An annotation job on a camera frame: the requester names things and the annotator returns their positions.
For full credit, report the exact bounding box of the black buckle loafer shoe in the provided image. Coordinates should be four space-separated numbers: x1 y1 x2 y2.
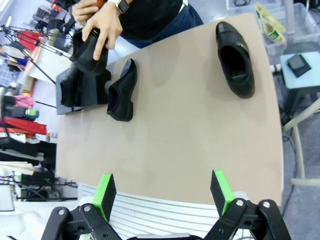
60 65 85 109
106 58 138 123

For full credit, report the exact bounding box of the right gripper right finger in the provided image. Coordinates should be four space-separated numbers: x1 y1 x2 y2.
203 169 292 240

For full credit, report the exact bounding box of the black tripod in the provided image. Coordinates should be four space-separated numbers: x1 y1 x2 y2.
0 23 65 85

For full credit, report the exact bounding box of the white cloth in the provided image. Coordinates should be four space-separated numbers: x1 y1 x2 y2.
13 199 81 240

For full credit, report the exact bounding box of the person in black jacket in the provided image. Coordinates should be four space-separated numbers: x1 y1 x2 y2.
119 0 205 50

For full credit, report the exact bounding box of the clear plastic bin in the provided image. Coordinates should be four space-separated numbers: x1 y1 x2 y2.
224 0 256 11
259 2 320 57

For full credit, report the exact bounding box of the black perforated loafer shoe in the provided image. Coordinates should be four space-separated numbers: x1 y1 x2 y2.
215 21 256 99
69 31 110 76

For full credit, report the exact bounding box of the person's right hand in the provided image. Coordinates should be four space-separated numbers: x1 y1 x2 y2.
72 0 101 24

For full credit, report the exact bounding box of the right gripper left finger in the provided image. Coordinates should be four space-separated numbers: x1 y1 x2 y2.
41 173 118 240

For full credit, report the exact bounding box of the person's left hand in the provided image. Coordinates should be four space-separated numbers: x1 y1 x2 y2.
81 7 124 62

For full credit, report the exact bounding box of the black flat box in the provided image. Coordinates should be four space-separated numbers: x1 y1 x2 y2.
286 53 313 78

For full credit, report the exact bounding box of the red cloth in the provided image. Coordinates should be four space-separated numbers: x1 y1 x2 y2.
0 116 48 138

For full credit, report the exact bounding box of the light blue stool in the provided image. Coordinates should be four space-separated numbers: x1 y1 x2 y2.
279 51 320 187

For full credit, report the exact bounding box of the white ribbed cover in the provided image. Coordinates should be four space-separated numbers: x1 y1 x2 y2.
77 183 250 240

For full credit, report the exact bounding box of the green yellow package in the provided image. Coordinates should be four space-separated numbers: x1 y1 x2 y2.
254 2 288 45

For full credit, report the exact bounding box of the pink cloth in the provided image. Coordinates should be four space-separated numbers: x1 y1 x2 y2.
9 94 36 109

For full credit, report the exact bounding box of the white strap wristwatch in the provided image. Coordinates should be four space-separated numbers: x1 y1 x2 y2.
107 0 130 15

